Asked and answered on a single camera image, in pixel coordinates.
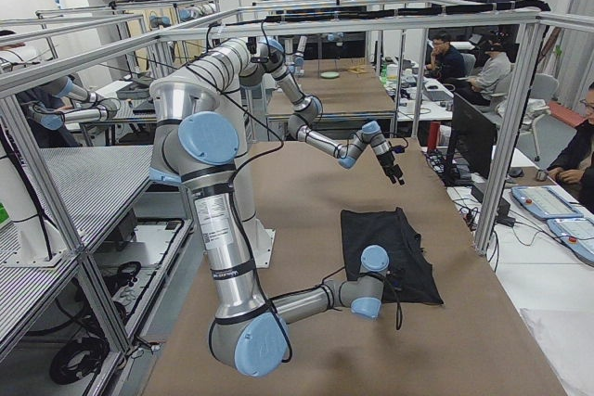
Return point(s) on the black printed t-shirt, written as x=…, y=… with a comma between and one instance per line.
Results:
x=392, y=231

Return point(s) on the black computer monitor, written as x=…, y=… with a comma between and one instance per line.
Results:
x=472, y=136

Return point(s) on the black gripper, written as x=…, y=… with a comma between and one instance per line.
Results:
x=386, y=292
x=387, y=166

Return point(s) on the aluminium cage frame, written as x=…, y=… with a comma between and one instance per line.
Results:
x=236, y=62

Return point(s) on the person in black jacket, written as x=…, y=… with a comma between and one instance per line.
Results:
x=573, y=168

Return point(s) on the person in dark shirt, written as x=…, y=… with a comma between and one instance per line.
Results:
x=446, y=62

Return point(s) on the teach pendant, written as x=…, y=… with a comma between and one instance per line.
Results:
x=576, y=234
x=544, y=203

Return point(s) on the person in grey hoodie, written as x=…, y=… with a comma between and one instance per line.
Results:
x=478, y=89

